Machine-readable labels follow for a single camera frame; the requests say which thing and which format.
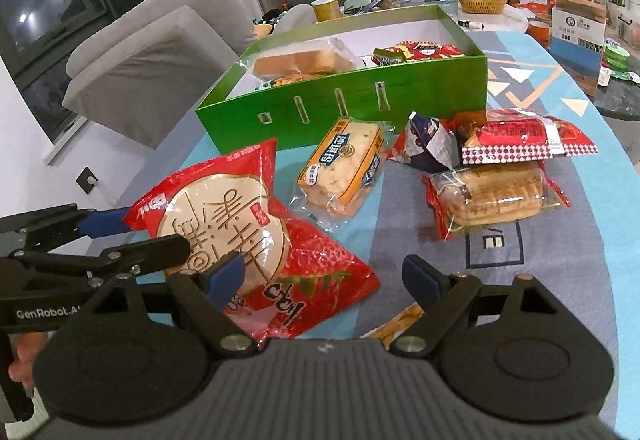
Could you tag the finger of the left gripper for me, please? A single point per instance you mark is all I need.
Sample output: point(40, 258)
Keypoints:
point(52, 227)
point(138, 258)

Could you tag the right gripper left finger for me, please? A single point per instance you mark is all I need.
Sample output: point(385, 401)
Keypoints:
point(134, 353)

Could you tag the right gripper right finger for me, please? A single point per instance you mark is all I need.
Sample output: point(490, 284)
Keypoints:
point(512, 351)

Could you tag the large red strawberry snack bag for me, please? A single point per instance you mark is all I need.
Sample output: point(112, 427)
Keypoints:
point(296, 276)

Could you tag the clear red bread package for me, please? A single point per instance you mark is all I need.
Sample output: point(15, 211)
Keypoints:
point(485, 195)

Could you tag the yellow packaged cake slice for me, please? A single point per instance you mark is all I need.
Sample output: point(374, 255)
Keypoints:
point(342, 171)

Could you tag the red checkered snack package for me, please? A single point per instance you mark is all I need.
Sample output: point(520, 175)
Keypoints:
point(505, 136)

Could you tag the blue white red snack bag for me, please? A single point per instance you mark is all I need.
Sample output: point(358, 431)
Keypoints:
point(427, 145)

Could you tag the person's left hand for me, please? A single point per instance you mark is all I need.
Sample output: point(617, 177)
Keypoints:
point(27, 348)

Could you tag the grey sofa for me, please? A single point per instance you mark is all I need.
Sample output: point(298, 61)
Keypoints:
point(140, 74)

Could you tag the round dark side table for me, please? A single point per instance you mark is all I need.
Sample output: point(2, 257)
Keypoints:
point(618, 92)

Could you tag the green cardboard box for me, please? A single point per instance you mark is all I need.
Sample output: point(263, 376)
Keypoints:
point(240, 110)

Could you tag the yellow cylindrical can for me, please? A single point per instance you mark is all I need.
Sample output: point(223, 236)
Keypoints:
point(326, 10)

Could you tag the orange mug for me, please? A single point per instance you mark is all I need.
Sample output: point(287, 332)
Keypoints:
point(540, 31)

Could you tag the white blue cardboard box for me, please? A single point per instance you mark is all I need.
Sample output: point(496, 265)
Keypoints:
point(577, 40)

